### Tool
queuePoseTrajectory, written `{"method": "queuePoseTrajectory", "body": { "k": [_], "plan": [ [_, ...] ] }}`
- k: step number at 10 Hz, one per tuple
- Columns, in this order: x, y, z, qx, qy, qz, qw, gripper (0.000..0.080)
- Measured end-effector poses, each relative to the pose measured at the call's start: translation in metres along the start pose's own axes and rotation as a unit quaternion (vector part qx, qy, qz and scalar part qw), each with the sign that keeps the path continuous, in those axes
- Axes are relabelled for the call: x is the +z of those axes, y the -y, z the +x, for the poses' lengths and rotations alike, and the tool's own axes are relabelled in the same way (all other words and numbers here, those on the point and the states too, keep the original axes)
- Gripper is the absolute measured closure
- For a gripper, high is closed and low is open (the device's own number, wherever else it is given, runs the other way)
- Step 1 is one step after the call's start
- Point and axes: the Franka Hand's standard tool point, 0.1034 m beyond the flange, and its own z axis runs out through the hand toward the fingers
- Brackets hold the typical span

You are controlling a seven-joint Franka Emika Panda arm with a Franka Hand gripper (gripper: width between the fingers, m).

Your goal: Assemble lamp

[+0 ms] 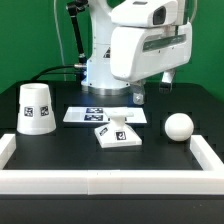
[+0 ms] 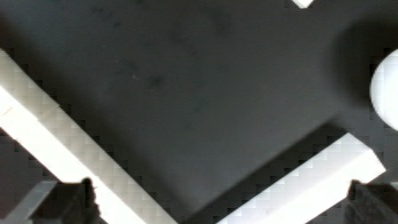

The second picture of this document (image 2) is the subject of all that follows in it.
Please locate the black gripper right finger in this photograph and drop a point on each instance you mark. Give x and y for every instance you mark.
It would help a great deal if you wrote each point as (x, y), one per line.
(373, 207)

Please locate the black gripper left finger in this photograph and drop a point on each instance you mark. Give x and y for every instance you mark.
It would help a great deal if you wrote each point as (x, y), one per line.
(60, 203)

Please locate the white lamp bulb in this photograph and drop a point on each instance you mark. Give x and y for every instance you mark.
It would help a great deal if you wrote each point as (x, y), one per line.
(385, 90)

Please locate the white lamp base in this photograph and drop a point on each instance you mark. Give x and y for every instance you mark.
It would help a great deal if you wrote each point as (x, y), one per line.
(303, 3)

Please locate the white U-shaped border frame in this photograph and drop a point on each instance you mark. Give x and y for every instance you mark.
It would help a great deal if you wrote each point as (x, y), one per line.
(291, 202)

